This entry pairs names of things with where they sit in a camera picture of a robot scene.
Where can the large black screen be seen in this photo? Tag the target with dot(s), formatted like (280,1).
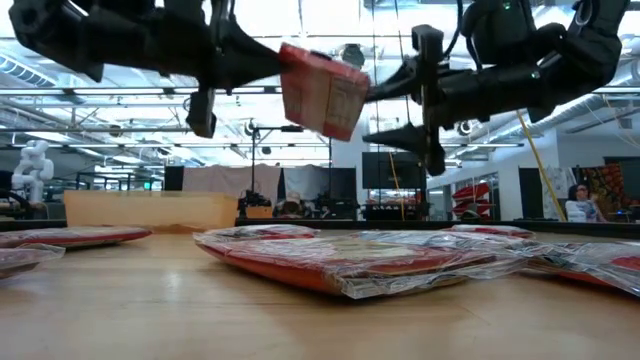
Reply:
(345,182)

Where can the red patterned fabric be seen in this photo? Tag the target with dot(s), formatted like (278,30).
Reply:
(607,187)

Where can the black machine green lights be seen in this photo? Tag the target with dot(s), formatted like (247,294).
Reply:
(325,205)

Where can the white printed cloth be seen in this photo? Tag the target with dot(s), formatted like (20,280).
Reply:
(559,187)

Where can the black table edge rail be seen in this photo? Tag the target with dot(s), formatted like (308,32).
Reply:
(575,227)

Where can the black cart with goods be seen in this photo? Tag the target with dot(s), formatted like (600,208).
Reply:
(395,210)

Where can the seated person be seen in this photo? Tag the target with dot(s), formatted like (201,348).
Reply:
(582,207)

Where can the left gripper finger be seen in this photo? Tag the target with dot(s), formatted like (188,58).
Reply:
(250,76)
(250,52)

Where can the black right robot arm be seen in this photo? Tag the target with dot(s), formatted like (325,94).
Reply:
(590,45)

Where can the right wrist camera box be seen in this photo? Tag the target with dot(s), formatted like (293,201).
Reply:
(500,30)

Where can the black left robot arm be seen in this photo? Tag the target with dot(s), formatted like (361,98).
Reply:
(45,30)

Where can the white humanoid robot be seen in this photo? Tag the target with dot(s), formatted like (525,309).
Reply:
(32,170)

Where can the white building pillar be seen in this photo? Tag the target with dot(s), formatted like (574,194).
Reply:
(350,175)

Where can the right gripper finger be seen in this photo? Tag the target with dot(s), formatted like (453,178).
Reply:
(405,137)
(405,85)

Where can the translucent yellow plastic basket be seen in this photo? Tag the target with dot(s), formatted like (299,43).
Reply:
(150,210)

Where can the small black panel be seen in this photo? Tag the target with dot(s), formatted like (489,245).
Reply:
(173,178)

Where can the beige hanging cloth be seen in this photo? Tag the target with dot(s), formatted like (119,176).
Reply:
(220,180)

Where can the black monitor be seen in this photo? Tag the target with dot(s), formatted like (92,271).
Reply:
(390,172)

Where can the black camera frame rig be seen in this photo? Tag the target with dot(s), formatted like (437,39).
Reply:
(291,128)

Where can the small black robot arm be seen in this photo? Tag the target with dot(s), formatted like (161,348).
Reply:
(255,199)

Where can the orange box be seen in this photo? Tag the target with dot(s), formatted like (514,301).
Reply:
(259,212)

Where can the white hanging cloth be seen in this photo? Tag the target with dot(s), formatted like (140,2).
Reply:
(305,185)

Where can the black door panel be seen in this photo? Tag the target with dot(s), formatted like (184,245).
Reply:
(530,192)

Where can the red storage bins rack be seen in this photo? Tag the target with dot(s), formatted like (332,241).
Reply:
(472,197)

